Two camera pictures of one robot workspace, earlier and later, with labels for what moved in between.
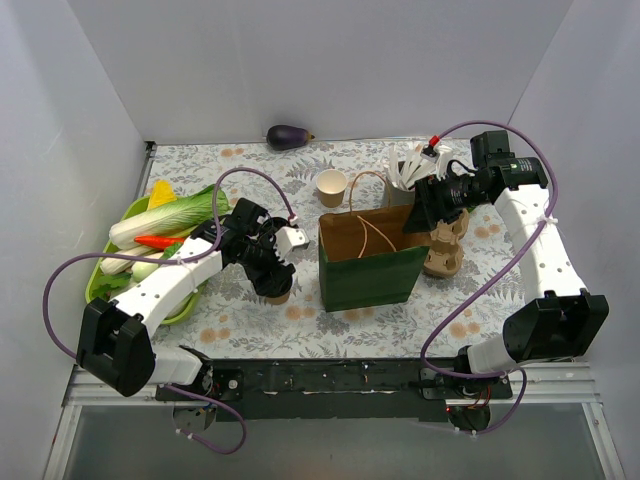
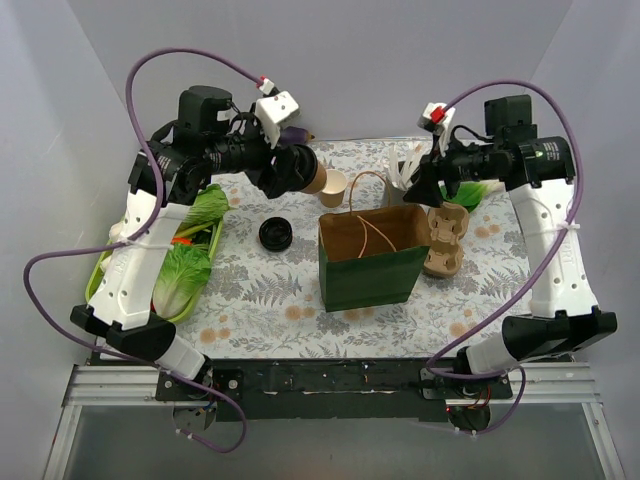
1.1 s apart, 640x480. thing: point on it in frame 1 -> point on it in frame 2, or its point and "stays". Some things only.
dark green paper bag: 367,260 stays
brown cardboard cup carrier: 445,256 stays
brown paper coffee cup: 278,300 -> 320,180
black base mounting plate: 337,389 stays
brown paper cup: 331,184 stays
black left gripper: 273,284 -> 275,170
